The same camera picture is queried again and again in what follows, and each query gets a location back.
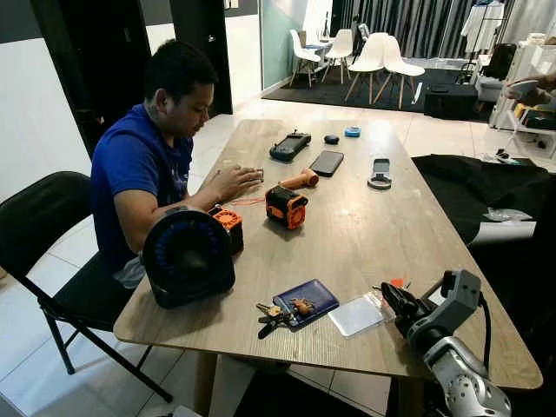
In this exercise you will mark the black door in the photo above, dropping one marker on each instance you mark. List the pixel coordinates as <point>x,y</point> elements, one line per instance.
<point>95,61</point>
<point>201,52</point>

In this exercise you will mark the orange black cube device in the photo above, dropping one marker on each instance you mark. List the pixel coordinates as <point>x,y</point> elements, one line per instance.
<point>230,221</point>
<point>287,208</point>

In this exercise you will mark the clear plastic bag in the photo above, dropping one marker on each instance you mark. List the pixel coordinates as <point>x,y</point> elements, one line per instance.
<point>508,215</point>

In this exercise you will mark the metal clothes rack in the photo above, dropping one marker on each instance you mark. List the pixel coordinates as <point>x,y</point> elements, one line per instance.
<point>458,35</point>

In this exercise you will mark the wooden table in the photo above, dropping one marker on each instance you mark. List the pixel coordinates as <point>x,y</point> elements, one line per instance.
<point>365,226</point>

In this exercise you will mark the black bag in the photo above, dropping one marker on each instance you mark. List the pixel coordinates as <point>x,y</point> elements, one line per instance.
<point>499,61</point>

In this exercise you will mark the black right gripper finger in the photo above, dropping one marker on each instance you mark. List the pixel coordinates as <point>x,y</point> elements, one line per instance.
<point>405,296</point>
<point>391,295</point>

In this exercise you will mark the small black round object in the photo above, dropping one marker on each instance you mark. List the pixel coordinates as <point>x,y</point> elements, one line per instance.
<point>332,139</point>

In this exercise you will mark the clear plastic card sleeve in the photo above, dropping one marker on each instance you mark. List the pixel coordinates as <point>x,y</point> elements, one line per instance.
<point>356,317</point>

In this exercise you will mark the black rug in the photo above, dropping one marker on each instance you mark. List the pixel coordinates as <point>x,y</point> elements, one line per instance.
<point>321,94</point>

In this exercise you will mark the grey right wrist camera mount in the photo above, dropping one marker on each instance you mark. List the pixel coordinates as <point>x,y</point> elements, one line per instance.
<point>460,295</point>

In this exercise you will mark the black case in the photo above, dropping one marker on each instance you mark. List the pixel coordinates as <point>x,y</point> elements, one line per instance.
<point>450,102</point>

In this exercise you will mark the black round fan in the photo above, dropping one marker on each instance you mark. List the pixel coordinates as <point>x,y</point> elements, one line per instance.
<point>187,256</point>

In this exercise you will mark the white hanging shirt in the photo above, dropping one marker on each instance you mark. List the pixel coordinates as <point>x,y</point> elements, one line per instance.
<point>483,26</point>

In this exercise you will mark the white shelf unit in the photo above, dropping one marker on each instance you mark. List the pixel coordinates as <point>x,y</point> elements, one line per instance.
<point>521,61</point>

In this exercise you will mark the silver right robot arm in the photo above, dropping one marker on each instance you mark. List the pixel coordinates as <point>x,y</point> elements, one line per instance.
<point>465,382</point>

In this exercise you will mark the black folding chair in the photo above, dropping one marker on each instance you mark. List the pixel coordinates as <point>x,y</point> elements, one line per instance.
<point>35,208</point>

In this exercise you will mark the black smartphone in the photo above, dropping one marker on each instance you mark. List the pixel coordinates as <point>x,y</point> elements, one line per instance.
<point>327,163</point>

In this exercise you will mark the blue wallet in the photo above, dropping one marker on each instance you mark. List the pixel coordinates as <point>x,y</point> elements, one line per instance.
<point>320,294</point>

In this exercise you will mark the white chair wooden legs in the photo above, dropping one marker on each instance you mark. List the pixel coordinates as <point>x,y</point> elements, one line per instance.
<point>398,61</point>
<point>341,45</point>
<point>367,56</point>
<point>301,48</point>

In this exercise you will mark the seated man in blue shirt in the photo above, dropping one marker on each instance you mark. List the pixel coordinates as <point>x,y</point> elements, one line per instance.
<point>130,161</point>

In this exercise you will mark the black floor mat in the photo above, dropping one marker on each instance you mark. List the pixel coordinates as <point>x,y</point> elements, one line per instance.
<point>304,400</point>

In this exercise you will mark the dark grey curtain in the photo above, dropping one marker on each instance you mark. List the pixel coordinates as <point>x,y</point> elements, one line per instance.
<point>417,26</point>

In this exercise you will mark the orange tag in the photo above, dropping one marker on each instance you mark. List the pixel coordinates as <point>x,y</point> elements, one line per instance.
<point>399,282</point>

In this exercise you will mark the black handheld console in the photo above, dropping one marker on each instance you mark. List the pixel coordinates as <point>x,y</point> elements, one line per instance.
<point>289,146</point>

